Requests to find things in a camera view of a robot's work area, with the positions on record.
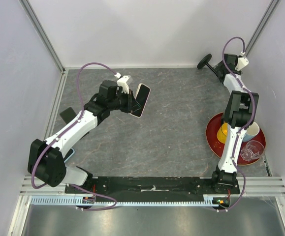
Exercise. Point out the clear glass cup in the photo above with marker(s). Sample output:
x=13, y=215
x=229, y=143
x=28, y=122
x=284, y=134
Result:
x=252, y=150

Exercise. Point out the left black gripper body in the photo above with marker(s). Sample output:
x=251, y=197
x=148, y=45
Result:
x=126, y=102

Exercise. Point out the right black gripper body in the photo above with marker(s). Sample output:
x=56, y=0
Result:
x=218, y=66

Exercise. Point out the light blue phone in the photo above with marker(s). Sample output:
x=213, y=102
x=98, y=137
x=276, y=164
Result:
x=69, y=154

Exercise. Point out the white blue mug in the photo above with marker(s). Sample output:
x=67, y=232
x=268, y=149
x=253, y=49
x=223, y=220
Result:
x=251, y=132

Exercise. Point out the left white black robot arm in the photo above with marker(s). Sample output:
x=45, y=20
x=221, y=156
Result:
x=46, y=157

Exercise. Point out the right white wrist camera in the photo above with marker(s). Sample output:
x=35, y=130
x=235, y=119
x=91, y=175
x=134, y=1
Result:
x=242, y=61

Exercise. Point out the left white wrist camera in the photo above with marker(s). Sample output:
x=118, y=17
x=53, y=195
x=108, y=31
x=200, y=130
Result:
x=123, y=82

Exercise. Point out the light blue cable duct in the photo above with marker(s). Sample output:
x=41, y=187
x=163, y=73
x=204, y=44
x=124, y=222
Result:
x=82, y=201

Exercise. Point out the left aluminium frame post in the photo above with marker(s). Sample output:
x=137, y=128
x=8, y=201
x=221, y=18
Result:
x=42, y=34

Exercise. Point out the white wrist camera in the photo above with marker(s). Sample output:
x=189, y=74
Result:
x=242, y=61
x=123, y=82

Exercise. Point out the yellow cup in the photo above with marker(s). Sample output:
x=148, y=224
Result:
x=222, y=133

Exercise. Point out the aluminium frame post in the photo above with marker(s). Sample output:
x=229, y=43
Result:
x=42, y=34
x=269, y=12

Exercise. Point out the small black phone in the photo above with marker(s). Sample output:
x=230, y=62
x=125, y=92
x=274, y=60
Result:
x=68, y=115

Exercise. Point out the red round tray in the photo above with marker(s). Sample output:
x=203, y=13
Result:
x=217, y=147

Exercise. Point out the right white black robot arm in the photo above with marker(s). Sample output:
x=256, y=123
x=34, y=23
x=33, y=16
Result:
x=239, y=115

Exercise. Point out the black phone stand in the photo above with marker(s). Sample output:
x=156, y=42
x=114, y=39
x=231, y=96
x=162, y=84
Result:
x=205, y=62

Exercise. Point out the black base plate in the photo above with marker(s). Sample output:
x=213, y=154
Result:
x=196, y=185

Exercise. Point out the right aluminium frame post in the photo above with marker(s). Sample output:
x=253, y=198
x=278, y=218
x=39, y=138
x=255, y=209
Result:
x=269, y=12

